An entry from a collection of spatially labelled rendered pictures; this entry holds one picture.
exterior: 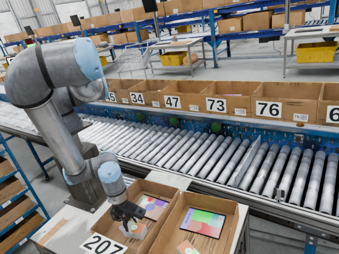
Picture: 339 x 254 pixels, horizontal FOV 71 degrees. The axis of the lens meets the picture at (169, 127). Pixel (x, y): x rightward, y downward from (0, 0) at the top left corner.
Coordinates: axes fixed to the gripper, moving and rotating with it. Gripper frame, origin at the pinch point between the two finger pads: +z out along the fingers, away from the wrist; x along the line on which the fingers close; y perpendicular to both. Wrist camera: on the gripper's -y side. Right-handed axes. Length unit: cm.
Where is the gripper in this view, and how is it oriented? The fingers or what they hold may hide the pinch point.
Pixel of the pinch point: (134, 229)
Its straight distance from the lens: 125.5
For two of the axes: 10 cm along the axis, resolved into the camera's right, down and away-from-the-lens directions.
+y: -9.3, 0.0, 3.7
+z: 1.8, 8.7, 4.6
